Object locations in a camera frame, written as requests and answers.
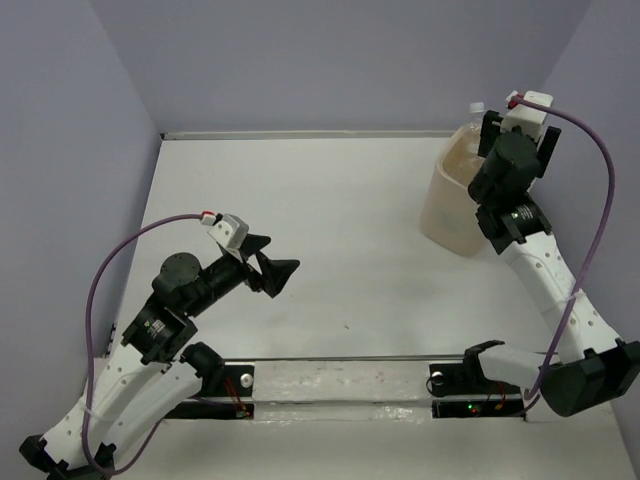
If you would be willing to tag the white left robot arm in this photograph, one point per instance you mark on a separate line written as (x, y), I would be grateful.
(156, 365)

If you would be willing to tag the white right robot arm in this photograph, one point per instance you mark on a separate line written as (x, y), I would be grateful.
(587, 363)

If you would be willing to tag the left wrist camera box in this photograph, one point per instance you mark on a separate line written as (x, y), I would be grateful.
(229, 232)

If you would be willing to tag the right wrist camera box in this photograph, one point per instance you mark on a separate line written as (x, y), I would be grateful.
(527, 112)

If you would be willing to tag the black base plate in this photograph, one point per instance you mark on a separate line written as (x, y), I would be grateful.
(455, 395)
(230, 399)

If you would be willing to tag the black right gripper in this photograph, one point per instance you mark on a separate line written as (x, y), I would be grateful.
(492, 133)

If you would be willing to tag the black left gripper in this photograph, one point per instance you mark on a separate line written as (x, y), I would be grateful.
(276, 272)

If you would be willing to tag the clear white-capped plastic bottle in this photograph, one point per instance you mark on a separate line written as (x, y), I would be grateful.
(476, 114)

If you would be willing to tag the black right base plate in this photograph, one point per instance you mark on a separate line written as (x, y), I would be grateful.
(455, 395)

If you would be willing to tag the cream plastic bin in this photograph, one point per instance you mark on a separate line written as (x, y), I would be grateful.
(448, 213)

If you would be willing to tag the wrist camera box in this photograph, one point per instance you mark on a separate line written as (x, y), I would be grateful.
(229, 232)
(527, 112)

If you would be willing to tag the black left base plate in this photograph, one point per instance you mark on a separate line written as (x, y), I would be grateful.
(230, 399)

